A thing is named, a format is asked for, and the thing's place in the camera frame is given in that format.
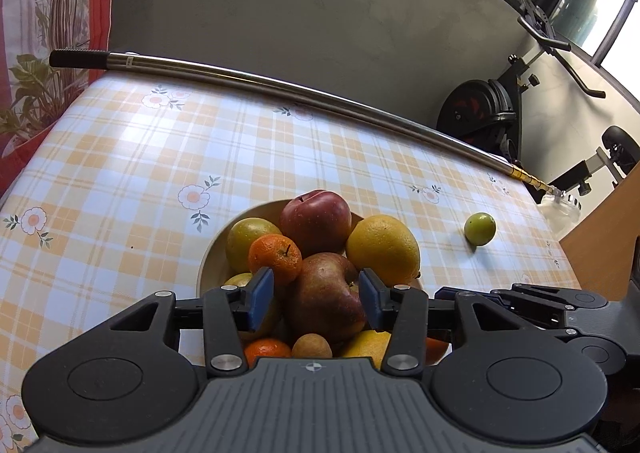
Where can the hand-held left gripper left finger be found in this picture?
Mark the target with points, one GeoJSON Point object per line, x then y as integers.
{"type": "Point", "coordinates": [261, 295]}

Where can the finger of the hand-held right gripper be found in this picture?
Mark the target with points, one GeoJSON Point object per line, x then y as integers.
{"type": "Point", "coordinates": [540, 318]}
{"type": "Point", "coordinates": [545, 298]}

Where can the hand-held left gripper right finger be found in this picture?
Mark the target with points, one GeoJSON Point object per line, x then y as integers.
{"type": "Point", "coordinates": [371, 298]}

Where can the small yellow-green citrus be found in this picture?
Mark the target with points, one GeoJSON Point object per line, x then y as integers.
{"type": "Point", "coordinates": [237, 279]}

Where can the orange mandarin with stem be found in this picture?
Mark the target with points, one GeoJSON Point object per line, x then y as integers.
{"type": "Point", "coordinates": [275, 258]}

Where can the yellow lemon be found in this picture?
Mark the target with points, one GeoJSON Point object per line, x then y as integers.
{"type": "Point", "coordinates": [367, 345]}

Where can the large russet red apple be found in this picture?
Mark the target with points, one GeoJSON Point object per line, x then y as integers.
{"type": "Point", "coordinates": [320, 298]}

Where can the large yellow citrus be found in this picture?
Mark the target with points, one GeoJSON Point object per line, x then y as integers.
{"type": "Point", "coordinates": [382, 248]}

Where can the cream ceramic plate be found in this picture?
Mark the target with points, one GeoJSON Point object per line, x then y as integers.
{"type": "Point", "coordinates": [210, 268]}

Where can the large yellow-green citrus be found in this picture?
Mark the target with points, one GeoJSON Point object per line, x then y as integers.
{"type": "Point", "coordinates": [240, 240]}

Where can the dark red apple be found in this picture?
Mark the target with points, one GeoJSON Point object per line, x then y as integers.
{"type": "Point", "coordinates": [315, 220]}

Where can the wooden board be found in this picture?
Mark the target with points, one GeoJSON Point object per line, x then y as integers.
{"type": "Point", "coordinates": [605, 253]}

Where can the clear plastic container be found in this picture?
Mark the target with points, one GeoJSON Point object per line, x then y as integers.
{"type": "Point", "coordinates": [557, 208]}

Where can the green lime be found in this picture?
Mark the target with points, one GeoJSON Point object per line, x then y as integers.
{"type": "Point", "coordinates": [479, 229]}

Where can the orange plaid floral tablecloth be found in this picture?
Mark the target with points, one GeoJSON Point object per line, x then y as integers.
{"type": "Point", "coordinates": [125, 158]}

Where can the black exercise bike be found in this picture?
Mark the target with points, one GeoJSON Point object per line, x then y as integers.
{"type": "Point", "coordinates": [475, 108]}

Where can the metal pole with black grip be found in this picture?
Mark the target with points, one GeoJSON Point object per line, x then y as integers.
{"type": "Point", "coordinates": [150, 66]}

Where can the red floral curtain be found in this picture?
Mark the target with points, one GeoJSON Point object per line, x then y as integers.
{"type": "Point", "coordinates": [55, 8]}

